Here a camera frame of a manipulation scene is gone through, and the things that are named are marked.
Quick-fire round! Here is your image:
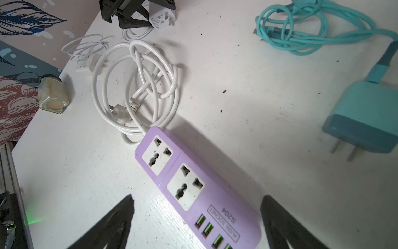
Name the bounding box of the purple power strip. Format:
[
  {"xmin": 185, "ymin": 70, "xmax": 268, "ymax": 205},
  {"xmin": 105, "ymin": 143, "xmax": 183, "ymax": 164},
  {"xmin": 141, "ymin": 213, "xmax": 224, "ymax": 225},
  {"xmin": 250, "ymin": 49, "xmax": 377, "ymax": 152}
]
[{"xmin": 135, "ymin": 127, "xmax": 262, "ymax": 249}]

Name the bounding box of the white power strip cord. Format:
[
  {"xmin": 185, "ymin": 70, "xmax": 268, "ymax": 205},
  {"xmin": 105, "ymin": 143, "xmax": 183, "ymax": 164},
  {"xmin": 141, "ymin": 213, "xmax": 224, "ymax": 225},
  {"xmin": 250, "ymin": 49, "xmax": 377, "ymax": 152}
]
[{"xmin": 92, "ymin": 39, "xmax": 181, "ymax": 145}]

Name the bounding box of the thin white cable adapter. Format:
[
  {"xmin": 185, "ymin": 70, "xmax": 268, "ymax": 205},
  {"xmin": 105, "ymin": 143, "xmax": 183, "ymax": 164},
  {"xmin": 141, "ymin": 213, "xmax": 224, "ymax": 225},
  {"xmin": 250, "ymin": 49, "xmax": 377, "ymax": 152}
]
[{"xmin": 61, "ymin": 34, "xmax": 112, "ymax": 77}]

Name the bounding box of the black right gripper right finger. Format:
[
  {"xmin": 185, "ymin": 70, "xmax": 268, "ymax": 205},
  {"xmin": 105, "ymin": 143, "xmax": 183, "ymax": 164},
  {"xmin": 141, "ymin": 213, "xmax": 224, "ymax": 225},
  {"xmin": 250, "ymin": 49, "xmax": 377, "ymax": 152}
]
[{"xmin": 260, "ymin": 195, "xmax": 328, "ymax": 249}]

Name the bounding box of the teal charger with cable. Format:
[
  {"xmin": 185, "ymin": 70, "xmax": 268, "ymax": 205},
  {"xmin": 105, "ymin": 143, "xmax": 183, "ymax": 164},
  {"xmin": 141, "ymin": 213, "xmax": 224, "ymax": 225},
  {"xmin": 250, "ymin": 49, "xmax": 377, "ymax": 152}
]
[{"xmin": 254, "ymin": 0, "xmax": 398, "ymax": 162}]

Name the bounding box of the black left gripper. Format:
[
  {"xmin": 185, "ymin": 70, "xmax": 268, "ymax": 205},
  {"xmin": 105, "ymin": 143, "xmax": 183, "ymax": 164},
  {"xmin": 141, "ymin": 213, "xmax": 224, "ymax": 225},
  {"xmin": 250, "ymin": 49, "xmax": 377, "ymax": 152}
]
[{"xmin": 99, "ymin": 0, "xmax": 176, "ymax": 29}]

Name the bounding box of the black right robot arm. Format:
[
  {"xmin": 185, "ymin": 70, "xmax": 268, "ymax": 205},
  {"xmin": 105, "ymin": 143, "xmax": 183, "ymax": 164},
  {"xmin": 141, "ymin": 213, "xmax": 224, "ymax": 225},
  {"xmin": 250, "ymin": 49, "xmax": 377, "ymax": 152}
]
[{"xmin": 1, "ymin": 192, "xmax": 326, "ymax": 249}]

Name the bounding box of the small glass jar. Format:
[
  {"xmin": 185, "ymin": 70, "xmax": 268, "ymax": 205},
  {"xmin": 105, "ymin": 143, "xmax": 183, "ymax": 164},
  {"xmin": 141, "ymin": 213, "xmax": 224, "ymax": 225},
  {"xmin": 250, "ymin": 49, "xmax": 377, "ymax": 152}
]
[{"xmin": 37, "ymin": 76, "xmax": 69, "ymax": 114}]

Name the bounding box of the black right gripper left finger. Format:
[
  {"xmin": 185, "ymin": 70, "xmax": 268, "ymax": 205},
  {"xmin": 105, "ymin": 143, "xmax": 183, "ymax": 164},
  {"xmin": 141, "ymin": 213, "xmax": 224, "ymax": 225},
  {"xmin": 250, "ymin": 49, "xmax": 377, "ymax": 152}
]
[{"xmin": 70, "ymin": 195, "xmax": 134, "ymax": 249}]

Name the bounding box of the white charger with cable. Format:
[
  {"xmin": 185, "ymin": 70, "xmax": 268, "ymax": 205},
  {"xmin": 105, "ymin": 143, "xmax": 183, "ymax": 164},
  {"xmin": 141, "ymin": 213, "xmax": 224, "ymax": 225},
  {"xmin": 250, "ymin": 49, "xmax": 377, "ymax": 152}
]
[{"xmin": 122, "ymin": 1, "xmax": 176, "ymax": 41}]

